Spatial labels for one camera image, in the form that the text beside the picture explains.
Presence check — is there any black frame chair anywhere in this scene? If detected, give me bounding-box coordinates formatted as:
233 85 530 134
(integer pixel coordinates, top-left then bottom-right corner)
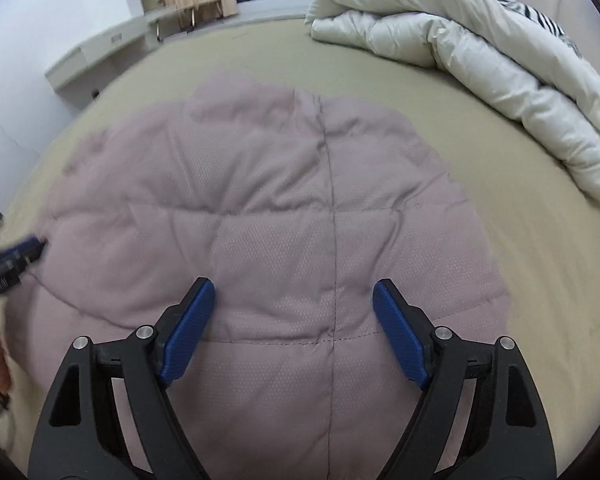
155 2 226 41

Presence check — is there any pink hooded down coat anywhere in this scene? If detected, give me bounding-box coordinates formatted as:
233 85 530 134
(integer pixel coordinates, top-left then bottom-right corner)
40 72 513 480

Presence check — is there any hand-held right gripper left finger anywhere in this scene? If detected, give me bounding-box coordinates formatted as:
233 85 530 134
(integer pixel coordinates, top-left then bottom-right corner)
27 276 216 480

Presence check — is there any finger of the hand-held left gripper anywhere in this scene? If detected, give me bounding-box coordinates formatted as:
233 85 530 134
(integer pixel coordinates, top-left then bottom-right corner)
2 236 49 273

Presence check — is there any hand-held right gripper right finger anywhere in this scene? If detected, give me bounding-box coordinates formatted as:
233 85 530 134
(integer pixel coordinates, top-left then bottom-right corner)
372 279 556 480

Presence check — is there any wall-mounted white desk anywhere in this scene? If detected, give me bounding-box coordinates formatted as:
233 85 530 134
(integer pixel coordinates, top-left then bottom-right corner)
45 7 181 97

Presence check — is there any white duvet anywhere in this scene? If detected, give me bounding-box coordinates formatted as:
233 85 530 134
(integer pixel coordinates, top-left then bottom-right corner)
305 0 600 211

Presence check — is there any bed with green sheet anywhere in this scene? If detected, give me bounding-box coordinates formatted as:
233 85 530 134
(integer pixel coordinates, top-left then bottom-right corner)
0 10 600 480

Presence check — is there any zebra striped pillow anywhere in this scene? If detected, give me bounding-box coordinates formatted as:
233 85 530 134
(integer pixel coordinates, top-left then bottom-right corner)
460 0 581 56

